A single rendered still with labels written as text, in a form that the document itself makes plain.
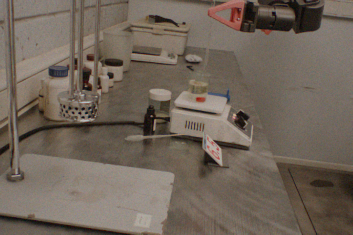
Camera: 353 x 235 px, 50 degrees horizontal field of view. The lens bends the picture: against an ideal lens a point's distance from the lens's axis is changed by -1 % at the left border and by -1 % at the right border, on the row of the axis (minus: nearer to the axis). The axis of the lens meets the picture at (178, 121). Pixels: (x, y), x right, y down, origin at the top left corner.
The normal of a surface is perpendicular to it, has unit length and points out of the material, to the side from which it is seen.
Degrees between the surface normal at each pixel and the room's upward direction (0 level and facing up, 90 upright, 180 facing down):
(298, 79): 90
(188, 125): 90
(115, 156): 0
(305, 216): 0
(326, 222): 0
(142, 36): 93
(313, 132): 90
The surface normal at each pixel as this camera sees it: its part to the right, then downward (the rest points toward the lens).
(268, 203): 0.11, -0.93
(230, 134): -0.21, 0.31
